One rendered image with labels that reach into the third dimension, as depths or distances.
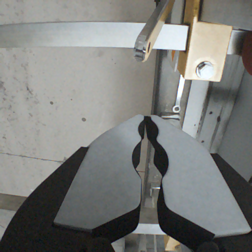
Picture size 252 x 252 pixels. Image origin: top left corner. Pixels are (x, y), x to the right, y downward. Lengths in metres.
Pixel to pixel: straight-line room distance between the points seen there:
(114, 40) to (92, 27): 0.03
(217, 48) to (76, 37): 0.17
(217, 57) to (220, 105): 0.34
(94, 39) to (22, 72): 1.13
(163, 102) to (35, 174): 1.58
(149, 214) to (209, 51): 0.24
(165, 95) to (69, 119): 1.01
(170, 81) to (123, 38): 0.21
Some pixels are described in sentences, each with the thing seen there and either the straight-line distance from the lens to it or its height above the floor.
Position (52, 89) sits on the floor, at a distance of 1.32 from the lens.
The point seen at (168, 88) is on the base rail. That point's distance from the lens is 0.45.
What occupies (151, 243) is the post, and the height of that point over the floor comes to 0.78.
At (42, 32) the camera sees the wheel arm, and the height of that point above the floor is 0.86.
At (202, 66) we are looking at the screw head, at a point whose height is 0.88.
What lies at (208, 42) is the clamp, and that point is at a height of 0.87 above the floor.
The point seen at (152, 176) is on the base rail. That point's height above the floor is 0.70.
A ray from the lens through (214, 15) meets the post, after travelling 0.21.
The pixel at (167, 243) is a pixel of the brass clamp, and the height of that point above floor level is 0.97.
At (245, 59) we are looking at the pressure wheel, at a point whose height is 0.89.
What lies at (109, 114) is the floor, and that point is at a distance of 1.28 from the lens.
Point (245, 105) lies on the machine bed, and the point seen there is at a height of 0.67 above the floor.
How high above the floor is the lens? 1.11
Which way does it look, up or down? 57 degrees down
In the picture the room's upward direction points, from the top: 174 degrees counter-clockwise
